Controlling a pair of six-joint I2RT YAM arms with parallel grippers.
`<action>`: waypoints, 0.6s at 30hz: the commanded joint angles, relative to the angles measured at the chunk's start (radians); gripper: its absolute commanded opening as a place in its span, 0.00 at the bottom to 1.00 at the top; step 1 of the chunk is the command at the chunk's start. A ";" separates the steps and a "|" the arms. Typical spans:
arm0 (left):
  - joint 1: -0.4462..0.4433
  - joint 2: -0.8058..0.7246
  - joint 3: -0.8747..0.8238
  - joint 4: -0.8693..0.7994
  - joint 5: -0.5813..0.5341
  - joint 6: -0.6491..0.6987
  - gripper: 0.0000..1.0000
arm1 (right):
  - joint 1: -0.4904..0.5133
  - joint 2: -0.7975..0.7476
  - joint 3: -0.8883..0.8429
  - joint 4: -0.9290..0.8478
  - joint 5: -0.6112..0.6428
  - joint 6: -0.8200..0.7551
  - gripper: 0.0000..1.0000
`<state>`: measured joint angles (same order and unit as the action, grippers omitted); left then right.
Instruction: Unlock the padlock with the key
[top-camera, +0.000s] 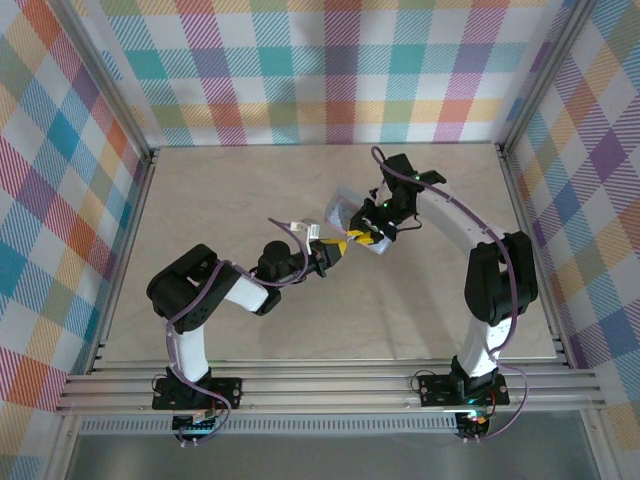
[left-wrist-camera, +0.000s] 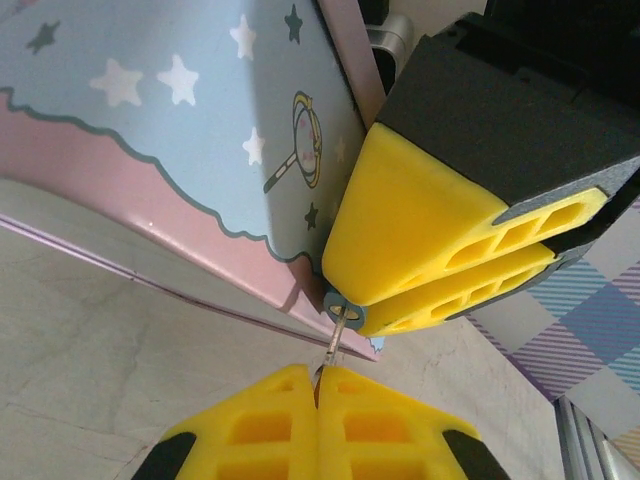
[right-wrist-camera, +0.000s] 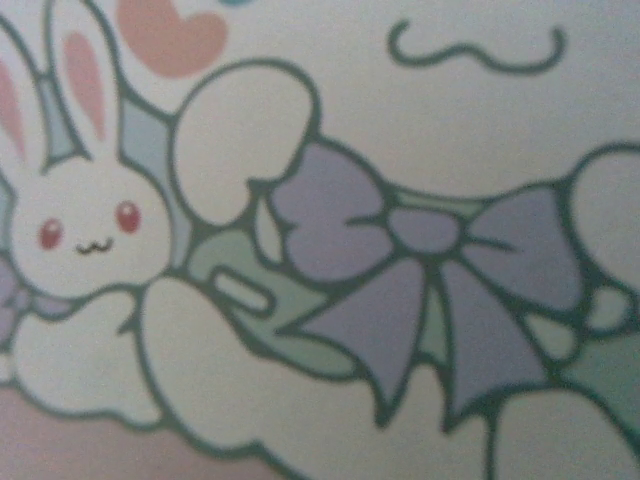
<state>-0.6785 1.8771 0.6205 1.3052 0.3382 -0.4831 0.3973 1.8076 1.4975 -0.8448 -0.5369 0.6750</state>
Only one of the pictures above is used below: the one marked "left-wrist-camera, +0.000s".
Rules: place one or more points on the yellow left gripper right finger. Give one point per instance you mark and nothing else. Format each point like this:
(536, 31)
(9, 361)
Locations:
(335, 440)

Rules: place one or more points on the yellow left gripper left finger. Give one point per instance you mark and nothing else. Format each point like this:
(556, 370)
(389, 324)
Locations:
(300, 430)

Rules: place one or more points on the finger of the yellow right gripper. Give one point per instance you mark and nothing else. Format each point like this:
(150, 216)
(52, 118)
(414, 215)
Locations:
(410, 210)
(400, 317)

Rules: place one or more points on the blue pink cartoon tin box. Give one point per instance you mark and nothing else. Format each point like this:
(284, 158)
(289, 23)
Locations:
(150, 150)

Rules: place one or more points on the aluminium frame rail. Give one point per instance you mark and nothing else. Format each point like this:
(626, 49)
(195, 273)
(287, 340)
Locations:
(582, 440)

